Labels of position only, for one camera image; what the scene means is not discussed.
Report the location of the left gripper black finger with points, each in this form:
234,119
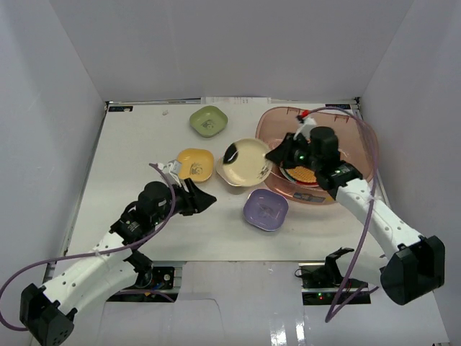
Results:
201,201
191,187

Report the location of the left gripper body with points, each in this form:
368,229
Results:
191,198

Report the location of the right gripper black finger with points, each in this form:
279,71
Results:
281,157
286,143

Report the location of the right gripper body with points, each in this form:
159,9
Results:
302,156

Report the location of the woven bamboo round tray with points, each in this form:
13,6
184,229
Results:
302,174

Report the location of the red floral round plate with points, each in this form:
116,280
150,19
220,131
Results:
288,177

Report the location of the cream round floral plate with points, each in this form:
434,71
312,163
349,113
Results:
245,163

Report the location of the purple square panda dish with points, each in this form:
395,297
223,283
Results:
265,210

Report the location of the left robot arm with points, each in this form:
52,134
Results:
115,263

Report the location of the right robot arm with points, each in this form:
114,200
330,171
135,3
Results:
413,264

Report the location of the pink translucent plastic bin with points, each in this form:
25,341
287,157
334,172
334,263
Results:
356,142

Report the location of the yellow square panda dish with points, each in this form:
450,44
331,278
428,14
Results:
196,164

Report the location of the cream square panda dish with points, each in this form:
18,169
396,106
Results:
221,176

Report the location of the green square panda dish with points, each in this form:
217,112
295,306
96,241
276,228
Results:
208,121

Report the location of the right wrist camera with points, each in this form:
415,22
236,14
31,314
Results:
307,123

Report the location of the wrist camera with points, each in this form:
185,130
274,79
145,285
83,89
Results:
307,123
171,172

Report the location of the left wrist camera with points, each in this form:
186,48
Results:
171,172

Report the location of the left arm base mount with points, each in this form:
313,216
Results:
156,286

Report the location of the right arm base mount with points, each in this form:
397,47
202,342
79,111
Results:
321,281

